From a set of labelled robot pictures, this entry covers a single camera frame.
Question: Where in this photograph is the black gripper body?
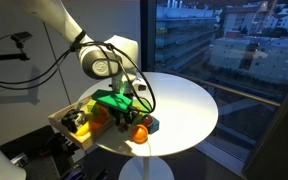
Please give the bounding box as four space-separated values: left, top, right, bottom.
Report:
109 107 138 125

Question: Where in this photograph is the maroon ball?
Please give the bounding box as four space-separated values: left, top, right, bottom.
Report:
141 114 154 128

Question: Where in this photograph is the blue toy block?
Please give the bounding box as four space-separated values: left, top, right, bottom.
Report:
148 116 160 134

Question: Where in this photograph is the orange ball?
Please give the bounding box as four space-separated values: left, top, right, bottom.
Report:
131 123 150 145

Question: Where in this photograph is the orange foam cube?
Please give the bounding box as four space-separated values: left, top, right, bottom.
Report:
89 116 108 131

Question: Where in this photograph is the green foam cube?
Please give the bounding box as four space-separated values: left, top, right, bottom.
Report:
86 99 98 114

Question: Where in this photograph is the wooden tray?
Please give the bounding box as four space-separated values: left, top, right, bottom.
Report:
47 96 118 151

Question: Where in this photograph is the black equipment cart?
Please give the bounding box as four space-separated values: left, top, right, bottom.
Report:
0 124 108 180

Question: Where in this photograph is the window handrail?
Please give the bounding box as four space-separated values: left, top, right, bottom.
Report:
180 73 282 108

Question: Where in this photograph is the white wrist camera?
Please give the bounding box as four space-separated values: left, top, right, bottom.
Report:
132 78 148 92

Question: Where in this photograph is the white table pedestal base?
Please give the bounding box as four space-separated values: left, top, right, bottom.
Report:
118 156 175 180

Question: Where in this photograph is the dark window frame post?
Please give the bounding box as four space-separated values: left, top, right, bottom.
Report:
140 0 158 73

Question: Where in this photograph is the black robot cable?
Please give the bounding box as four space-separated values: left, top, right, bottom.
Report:
0 39 157 114

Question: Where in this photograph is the black external camera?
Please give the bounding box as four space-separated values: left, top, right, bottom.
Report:
10 31 33 44

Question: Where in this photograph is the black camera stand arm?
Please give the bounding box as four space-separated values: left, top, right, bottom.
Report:
0 42 31 64

